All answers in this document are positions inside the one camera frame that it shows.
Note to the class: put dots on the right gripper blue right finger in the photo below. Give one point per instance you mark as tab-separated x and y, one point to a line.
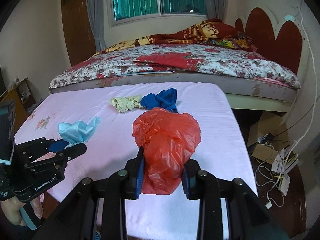
185	182

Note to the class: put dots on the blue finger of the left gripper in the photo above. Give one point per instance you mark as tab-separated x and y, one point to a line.
74	151
58	146

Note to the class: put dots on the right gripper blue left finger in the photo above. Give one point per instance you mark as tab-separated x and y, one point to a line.
138	172

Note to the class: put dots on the light blue face mask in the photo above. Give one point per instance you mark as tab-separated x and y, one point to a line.
78	132

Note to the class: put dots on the red plastic bag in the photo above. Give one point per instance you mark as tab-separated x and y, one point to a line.
169	140

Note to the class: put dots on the pink floral table cloth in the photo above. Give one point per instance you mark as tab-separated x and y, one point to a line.
221	151

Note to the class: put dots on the wooden side cabinet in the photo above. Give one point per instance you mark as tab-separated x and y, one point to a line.
24	100

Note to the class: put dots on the pale yellow cloth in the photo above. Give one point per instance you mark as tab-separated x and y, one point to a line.
124	104

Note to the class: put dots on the blue cloth sock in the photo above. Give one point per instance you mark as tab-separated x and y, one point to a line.
165	99

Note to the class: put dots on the open cardboard box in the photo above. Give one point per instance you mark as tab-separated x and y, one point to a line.
267	137

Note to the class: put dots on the brown wooden door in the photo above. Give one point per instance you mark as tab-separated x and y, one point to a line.
77	31

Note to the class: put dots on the bed with floral sheet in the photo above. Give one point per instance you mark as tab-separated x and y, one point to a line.
249	80

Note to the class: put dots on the red patterned blanket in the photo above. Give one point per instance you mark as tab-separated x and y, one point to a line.
211	32

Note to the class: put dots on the grey left window curtain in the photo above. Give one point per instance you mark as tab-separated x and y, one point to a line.
95	11

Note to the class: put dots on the red heart headboard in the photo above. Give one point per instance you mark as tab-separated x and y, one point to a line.
284	48

